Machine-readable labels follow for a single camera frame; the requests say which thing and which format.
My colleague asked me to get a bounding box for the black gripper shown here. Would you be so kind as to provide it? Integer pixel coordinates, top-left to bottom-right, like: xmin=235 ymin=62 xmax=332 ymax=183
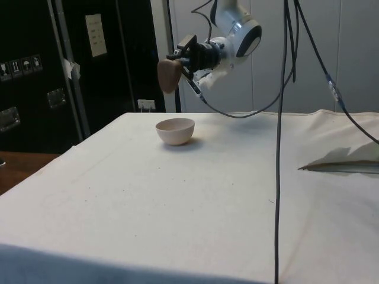
xmin=166 ymin=34 xmax=222 ymax=81

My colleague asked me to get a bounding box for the brown cup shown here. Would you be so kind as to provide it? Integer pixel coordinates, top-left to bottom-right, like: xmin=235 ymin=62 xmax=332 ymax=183
xmin=157 ymin=59 xmax=184 ymax=95

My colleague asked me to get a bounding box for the white bowl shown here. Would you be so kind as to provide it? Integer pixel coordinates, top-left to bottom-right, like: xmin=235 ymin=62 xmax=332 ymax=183
xmin=155 ymin=117 xmax=195 ymax=147

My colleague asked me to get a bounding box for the black cabinet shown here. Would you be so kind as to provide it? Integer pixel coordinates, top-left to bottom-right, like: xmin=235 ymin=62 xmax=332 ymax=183
xmin=0 ymin=0 xmax=167 ymax=154

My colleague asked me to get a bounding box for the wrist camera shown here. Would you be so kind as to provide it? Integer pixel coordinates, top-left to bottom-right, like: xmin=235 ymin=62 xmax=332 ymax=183
xmin=197 ymin=69 xmax=229 ymax=91

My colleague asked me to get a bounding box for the black cable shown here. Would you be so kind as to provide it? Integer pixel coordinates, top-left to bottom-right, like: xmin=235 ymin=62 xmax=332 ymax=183
xmin=293 ymin=0 xmax=379 ymax=148
xmin=191 ymin=0 xmax=221 ymax=45
xmin=273 ymin=0 xmax=290 ymax=284
xmin=200 ymin=0 xmax=300 ymax=119

